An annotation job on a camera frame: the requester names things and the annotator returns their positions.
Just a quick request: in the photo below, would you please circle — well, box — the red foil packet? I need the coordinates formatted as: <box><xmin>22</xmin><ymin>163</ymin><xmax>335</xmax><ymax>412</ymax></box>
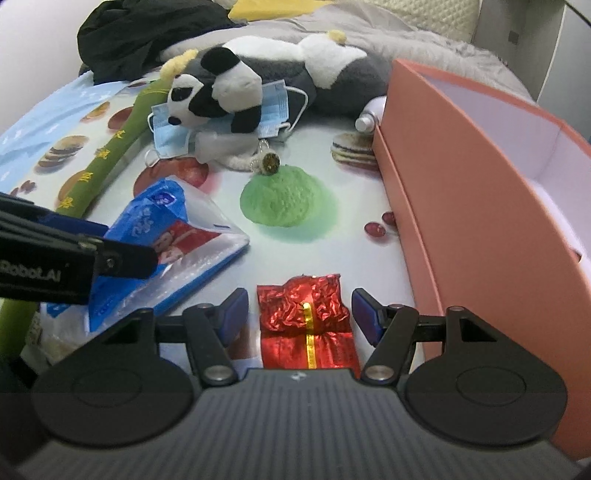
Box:
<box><xmin>256</xmin><ymin>274</ymin><xmax>361</xmax><ymax>377</ymax></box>

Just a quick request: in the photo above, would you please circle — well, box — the blue white tissue pack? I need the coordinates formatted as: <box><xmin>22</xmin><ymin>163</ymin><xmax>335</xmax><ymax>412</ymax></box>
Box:
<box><xmin>41</xmin><ymin>176</ymin><xmax>249</xmax><ymax>334</ymax></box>

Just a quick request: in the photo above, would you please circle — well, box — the blue surgical mask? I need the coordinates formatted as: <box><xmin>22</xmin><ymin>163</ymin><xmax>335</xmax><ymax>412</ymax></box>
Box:
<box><xmin>145</xmin><ymin>80</ymin><xmax>310</xmax><ymax>167</ymax></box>

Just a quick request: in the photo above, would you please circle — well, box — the gold rhinestone charm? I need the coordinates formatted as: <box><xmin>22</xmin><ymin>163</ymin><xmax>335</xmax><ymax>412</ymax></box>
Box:
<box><xmin>260</xmin><ymin>153</ymin><xmax>280</xmax><ymax>176</ymax></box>

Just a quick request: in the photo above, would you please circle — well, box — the small panda plush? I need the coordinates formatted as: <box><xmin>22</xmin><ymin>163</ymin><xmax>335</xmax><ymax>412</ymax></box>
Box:
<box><xmin>167</xmin><ymin>47</ymin><xmax>263</xmax><ymax>134</ymax></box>

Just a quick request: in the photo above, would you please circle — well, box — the white fluffy scrunchie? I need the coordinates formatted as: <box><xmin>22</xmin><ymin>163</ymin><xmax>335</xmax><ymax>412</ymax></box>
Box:
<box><xmin>216</xmin><ymin>144</ymin><xmax>270</xmax><ymax>173</ymax></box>

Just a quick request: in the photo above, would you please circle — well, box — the green embroidered plush stick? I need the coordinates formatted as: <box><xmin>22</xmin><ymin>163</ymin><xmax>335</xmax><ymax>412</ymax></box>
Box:
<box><xmin>1</xmin><ymin>78</ymin><xmax>171</xmax><ymax>360</ymax></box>

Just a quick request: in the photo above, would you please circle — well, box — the pink open cardboard box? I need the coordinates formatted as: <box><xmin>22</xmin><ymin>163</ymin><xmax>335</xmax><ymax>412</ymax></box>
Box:
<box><xmin>374</xmin><ymin>60</ymin><xmax>590</xmax><ymax>459</ymax></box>

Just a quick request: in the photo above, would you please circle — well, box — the white small bottle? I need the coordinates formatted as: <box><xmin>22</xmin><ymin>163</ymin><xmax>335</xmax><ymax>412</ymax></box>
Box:
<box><xmin>355</xmin><ymin>96</ymin><xmax>387</xmax><ymax>134</ymax></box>

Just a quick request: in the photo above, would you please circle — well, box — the black clothing pile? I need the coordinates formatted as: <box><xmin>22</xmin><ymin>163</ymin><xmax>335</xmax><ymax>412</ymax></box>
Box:
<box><xmin>77</xmin><ymin>0</ymin><xmax>243</xmax><ymax>85</ymax></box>

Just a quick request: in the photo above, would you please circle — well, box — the large grey penguin plush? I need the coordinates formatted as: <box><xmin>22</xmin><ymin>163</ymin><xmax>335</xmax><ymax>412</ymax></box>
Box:
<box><xmin>171</xmin><ymin>31</ymin><xmax>391</xmax><ymax>117</ymax></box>

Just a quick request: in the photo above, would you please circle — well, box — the grey duvet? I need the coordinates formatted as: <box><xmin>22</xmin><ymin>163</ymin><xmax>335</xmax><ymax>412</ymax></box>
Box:
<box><xmin>159</xmin><ymin>1</ymin><xmax>534</xmax><ymax>103</ymax></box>

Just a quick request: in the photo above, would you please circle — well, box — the yellow pillow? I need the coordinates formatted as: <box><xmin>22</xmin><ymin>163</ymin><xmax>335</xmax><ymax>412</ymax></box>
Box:
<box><xmin>228</xmin><ymin>0</ymin><xmax>332</xmax><ymax>22</ymax></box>

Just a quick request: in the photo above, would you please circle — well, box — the white wardrobe cabinet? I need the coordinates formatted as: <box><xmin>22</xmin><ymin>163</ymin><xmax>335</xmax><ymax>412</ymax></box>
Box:
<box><xmin>473</xmin><ymin>0</ymin><xmax>591</xmax><ymax>139</ymax></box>

